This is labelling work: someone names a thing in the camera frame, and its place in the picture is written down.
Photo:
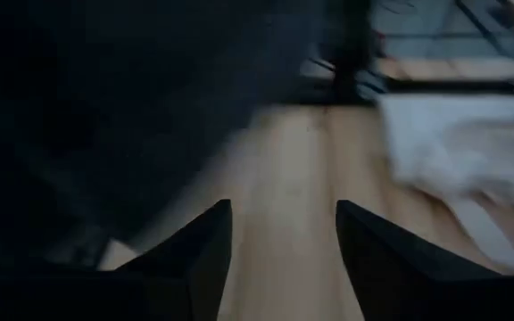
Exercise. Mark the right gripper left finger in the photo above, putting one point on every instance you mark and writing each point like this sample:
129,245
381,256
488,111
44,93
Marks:
194,258

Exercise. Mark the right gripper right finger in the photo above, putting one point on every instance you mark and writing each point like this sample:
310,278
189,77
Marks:
382,258

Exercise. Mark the black cloth garment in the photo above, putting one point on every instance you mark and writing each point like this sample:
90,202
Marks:
105,111

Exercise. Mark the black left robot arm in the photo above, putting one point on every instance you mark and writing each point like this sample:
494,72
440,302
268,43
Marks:
350,44

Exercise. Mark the cream canvas tote bag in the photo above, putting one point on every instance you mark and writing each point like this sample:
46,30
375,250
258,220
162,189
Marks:
462,142

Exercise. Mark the black aluminium rig frame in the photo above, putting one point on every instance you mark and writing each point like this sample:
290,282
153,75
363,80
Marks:
453,85

